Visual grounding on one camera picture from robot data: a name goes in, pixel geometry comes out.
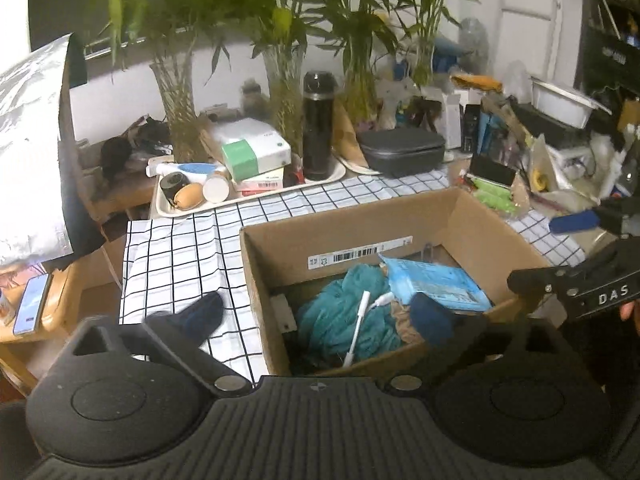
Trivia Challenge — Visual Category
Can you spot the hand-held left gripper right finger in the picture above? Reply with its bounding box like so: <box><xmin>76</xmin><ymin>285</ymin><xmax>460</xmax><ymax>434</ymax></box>
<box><xmin>377</xmin><ymin>292</ymin><xmax>577</xmax><ymax>397</ymax></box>

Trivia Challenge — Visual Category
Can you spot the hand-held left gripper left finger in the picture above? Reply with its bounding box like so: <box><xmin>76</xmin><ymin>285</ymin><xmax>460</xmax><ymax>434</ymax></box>
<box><xmin>60</xmin><ymin>290</ymin><xmax>253</xmax><ymax>397</ymax></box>

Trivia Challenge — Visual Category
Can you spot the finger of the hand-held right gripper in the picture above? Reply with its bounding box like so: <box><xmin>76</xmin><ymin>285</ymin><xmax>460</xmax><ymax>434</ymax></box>
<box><xmin>547</xmin><ymin>196</ymin><xmax>640</xmax><ymax>237</ymax></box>
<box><xmin>506</xmin><ymin>259</ymin><xmax>589</xmax><ymax>302</ymax></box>

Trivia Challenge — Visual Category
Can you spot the beige soft cloth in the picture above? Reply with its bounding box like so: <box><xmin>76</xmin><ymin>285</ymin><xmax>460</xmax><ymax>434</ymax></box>
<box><xmin>390</xmin><ymin>300</ymin><xmax>426</xmax><ymax>346</ymax></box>

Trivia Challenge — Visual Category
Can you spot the blue packet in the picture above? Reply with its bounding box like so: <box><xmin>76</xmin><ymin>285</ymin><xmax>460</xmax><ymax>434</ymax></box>
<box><xmin>377</xmin><ymin>255</ymin><xmax>493</xmax><ymax>313</ymax></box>

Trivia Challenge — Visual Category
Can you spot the white adapter cable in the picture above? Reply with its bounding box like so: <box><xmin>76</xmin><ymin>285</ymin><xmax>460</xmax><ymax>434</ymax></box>
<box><xmin>342</xmin><ymin>290</ymin><xmax>393</xmax><ymax>366</ymax></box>

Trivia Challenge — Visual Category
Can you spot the teal bath loofah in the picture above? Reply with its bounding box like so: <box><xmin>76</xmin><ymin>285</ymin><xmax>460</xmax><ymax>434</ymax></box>
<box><xmin>295</xmin><ymin>265</ymin><xmax>416</xmax><ymax>366</ymax></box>

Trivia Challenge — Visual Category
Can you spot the cardboard box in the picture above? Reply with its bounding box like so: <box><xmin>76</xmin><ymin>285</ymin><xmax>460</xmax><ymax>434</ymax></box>
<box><xmin>239</xmin><ymin>187</ymin><xmax>553</xmax><ymax>378</ymax></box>

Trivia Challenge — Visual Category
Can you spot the person's right hand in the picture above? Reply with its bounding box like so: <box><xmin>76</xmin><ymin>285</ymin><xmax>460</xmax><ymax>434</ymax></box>
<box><xmin>619</xmin><ymin>299</ymin><xmax>640</xmax><ymax>337</ymax></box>

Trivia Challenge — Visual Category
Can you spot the crumpled clear plastic bag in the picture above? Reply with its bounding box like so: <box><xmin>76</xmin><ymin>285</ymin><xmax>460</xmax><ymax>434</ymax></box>
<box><xmin>530</xmin><ymin>135</ymin><xmax>626</xmax><ymax>211</ymax></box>

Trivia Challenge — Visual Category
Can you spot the black white checked cloth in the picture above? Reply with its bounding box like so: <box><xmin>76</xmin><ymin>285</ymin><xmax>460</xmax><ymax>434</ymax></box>
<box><xmin>119</xmin><ymin>170</ymin><xmax>586</xmax><ymax>386</ymax></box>

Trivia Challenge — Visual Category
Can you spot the green packet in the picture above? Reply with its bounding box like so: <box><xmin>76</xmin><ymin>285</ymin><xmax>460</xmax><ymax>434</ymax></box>
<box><xmin>472</xmin><ymin>175</ymin><xmax>516</xmax><ymax>213</ymax></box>

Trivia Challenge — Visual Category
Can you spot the black block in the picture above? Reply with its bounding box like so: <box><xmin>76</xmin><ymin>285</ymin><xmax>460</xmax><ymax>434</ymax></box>
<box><xmin>469</xmin><ymin>152</ymin><xmax>518</xmax><ymax>188</ymax></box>

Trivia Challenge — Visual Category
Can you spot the white plastic tub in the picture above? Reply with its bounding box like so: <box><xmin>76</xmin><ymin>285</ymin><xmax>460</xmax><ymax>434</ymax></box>
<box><xmin>530</xmin><ymin>77</ymin><xmax>613</xmax><ymax>128</ymax></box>

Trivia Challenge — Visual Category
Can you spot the wooden egg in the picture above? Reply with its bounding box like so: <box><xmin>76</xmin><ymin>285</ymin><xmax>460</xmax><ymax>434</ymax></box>
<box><xmin>172</xmin><ymin>182</ymin><xmax>206</xmax><ymax>211</ymax></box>

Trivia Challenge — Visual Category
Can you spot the blue carton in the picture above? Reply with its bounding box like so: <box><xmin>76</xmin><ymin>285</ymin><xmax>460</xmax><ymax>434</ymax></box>
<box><xmin>477</xmin><ymin>110</ymin><xmax>506</xmax><ymax>156</ymax></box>

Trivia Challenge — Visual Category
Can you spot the cream tray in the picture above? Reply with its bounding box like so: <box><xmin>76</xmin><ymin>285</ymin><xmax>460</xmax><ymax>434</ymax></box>
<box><xmin>334</xmin><ymin>152</ymin><xmax>391</xmax><ymax>177</ymax></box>
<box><xmin>156</xmin><ymin>157</ymin><xmax>347</xmax><ymax>218</ymax></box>

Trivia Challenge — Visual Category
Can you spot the wooden stool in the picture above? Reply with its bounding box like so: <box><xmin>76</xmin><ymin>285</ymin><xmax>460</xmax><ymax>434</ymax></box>
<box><xmin>0</xmin><ymin>260</ymin><xmax>126</xmax><ymax>396</ymax></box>

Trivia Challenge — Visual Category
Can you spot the black tape roll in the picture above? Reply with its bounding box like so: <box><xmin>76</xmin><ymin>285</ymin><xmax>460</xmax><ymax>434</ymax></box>
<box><xmin>160</xmin><ymin>171</ymin><xmax>190</xmax><ymax>206</ymax></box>

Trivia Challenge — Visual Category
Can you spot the black carton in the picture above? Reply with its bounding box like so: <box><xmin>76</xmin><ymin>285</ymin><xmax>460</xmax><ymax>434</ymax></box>
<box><xmin>460</xmin><ymin>105</ymin><xmax>481</xmax><ymax>153</ymax></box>

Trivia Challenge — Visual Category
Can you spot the pink white box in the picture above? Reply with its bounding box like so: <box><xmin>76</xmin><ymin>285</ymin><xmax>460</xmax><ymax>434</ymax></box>
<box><xmin>232</xmin><ymin>167</ymin><xmax>286</xmax><ymax>193</ymax></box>

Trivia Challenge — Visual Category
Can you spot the white bottle with blue label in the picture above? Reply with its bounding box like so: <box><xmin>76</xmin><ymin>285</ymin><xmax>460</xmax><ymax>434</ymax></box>
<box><xmin>146</xmin><ymin>161</ymin><xmax>227</xmax><ymax>186</ymax></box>

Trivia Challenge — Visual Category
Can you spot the white carton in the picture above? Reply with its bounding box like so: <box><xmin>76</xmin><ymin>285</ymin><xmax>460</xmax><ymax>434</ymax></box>
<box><xmin>440</xmin><ymin>92</ymin><xmax>463</xmax><ymax>150</ymax></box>

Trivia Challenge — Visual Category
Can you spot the green white box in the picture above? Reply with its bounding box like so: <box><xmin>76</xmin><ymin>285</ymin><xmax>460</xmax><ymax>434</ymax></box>
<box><xmin>221</xmin><ymin>132</ymin><xmax>292</xmax><ymax>184</ymax></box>

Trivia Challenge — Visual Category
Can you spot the orange cloth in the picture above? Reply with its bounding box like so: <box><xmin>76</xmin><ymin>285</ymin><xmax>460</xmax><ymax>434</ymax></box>
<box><xmin>452</xmin><ymin>74</ymin><xmax>503</xmax><ymax>92</ymax></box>

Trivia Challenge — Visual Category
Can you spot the brown paper bag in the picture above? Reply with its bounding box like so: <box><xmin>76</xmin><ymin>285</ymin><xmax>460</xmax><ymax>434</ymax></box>
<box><xmin>332</xmin><ymin>100</ymin><xmax>371</xmax><ymax>171</ymax></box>
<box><xmin>197</xmin><ymin>114</ymin><xmax>226</xmax><ymax>163</ymax></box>

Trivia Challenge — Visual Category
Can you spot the grey zip case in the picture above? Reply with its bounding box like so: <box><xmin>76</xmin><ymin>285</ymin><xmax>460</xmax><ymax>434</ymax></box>
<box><xmin>356</xmin><ymin>127</ymin><xmax>447</xmax><ymax>178</ymax></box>

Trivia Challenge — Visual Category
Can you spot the smartphone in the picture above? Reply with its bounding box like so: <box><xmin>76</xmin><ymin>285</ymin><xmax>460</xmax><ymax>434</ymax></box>
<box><xmin>12</xmin><ymin>272</ymin><xmax>53</xmax><ymax>336</ymax></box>

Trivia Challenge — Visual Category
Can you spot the black mini tripod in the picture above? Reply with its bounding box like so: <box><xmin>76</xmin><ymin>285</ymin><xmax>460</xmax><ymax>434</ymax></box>
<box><xmin>415</xmin><ymin>97</ymin><xmax>441</xmax><ymax>131</ymax></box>

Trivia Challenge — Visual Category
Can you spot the white plastic packet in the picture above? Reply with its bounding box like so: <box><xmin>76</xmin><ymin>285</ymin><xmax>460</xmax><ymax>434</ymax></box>
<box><xmin>207</xmin><ymin>117</ymin><xmax>273</xmax><ymax>148</ymax></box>

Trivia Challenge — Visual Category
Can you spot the dark storage shelf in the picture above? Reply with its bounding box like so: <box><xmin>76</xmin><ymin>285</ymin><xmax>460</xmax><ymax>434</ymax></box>
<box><xmin>575</xmin><ymin>0</ymin><xmax>640</xmax><ymax>111</ymax></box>

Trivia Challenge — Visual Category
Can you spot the glass vase with bamboo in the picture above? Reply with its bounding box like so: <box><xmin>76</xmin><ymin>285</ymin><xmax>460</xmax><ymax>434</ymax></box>
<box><xmin>390</xmin><ymin>0</ymin><xmax>506</xmax><ymax>88</ymax></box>
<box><xmin>67</xmin><ymin>0</ymin><xmax>236</xmax><ymax>163</ymax></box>
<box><xmin>200</xmin><ymin>0</ymin><xmax>321</xmax><ymax>157</ymax></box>
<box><xmin>310</xmin><ymin>0</ymin><xmax>401</xmax><ymax>128</ymax></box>

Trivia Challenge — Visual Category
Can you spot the clear plastic bottle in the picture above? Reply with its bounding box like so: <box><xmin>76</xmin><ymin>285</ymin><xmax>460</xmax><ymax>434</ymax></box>
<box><xmin>457</xmin><ymin>17</ymin><xmax>488</xmax><ymax>73</ymax></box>

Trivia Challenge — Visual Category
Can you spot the blue plastic bag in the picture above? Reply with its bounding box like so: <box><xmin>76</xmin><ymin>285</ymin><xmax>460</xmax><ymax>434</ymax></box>
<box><xmin>432</xmin><ymin>35</ymin><xmax>461</xmax><ymax>73</ymax></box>

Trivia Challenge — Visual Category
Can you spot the black thermos flask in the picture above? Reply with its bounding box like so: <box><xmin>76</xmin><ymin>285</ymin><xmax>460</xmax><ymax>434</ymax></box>
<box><xmin>301</xmin><ymin>71</ymin><xmax>337</xmax><ymax>181</ymax></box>

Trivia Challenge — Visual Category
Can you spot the dark glass jar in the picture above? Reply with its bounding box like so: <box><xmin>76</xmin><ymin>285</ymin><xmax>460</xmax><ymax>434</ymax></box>
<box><xmin>240</xmin><ymin>80</ymin><xmax>266</xmax><ymax>116</ymax></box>

